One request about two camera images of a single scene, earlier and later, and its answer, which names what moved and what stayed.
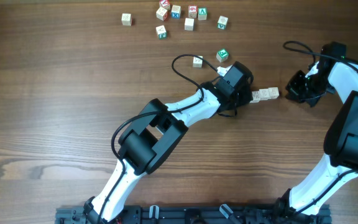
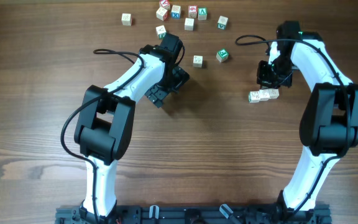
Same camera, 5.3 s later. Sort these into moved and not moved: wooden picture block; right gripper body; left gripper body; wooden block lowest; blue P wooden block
Moved: left gripper body; right gripper body
Not moved: wooden block lowest; blue P wooden block; wooden picture block
